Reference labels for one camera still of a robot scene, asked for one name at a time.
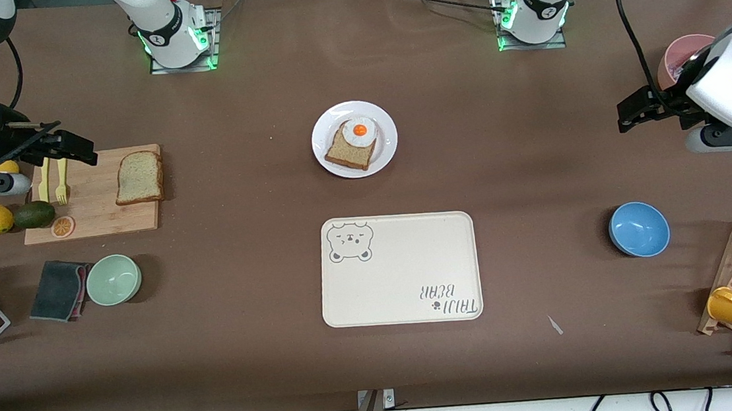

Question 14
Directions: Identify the sandwich top bread slice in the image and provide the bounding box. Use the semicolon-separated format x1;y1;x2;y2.
112;149;166;206

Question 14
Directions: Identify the white round plate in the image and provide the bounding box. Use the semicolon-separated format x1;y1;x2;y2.
309;98;402;182

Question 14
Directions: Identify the yellow plastic knife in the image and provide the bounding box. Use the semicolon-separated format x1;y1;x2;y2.
35;157;55;203

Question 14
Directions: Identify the pink bowl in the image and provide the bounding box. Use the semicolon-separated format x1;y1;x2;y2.
654;32;721;91

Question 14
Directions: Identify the yellow plastic fork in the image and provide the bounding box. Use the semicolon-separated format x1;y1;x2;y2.
53;158;72;206

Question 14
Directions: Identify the dark green avocado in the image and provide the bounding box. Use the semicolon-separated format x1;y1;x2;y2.
11;199;57;231

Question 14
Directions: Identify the wooden cutting board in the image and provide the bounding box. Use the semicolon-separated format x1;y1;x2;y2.
17;143;168;246

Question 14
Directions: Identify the orange slice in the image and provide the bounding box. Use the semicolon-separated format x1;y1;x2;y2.
50;215;77;239

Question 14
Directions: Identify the blue bowl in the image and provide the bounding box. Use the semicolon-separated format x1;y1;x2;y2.
607;199;673;260

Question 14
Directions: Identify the pale green bowl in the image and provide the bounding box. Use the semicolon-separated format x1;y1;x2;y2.
84;253;145;308

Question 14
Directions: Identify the grey folded cloth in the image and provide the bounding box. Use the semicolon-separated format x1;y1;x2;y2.
24;257;98;325

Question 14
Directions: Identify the bread slice under egg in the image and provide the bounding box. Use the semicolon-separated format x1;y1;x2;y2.
321;117;380;174

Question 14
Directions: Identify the cream bear print tray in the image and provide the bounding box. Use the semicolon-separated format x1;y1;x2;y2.
314;206;484;333

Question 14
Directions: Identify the fried egg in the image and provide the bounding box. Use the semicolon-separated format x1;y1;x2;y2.
341;117;380;150

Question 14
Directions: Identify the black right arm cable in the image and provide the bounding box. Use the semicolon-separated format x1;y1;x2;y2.
1;36;28;110

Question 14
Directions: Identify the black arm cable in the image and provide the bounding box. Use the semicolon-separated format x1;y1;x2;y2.
615;0;673;108
1;36;28;110

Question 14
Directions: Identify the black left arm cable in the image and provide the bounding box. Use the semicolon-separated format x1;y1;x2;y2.
615;0;673;108

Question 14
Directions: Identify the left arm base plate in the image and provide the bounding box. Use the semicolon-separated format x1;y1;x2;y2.
490;0;568;54

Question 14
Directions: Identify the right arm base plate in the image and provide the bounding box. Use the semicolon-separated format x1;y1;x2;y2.
145;8;226;76

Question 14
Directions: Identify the black cable on table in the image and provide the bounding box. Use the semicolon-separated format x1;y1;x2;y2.
384;0;506;26

